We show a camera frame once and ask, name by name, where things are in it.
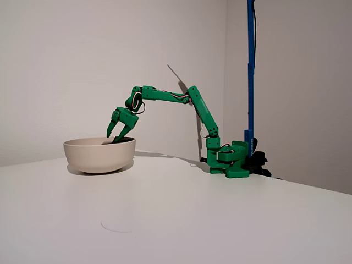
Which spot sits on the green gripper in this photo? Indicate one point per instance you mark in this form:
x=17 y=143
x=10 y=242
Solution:
x=126 y=119

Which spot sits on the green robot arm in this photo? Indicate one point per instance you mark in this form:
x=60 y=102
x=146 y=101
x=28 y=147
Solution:
x=203 y=110

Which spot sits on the beige round bowl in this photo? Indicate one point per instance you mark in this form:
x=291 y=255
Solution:
x=96 y=156

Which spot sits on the small black base clamp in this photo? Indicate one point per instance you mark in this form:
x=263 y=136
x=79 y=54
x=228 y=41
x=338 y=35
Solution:
x=204 y=159

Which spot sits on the black pole clamp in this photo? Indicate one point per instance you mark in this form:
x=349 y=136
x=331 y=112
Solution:
x=259 y=162

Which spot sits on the blue camera pole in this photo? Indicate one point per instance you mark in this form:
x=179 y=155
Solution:
x=250 y=82

